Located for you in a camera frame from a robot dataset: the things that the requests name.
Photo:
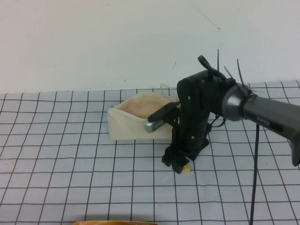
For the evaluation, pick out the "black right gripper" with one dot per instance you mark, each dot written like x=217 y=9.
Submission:
x=192 y=112

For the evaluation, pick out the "small yellow eraser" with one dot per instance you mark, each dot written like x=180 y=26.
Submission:
x=186 y=169

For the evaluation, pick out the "cream canvas pencil case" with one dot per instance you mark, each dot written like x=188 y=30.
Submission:
x=127 y=126

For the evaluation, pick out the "grey black-grid tablecloth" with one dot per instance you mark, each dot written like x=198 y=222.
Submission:
x=93 y=178

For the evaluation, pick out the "orange wooden rim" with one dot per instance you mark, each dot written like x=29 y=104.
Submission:
x=112 y=222

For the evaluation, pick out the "black zip tie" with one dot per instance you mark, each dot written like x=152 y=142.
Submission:
x=218 y=61
x=240 y=72
x=228 y=72

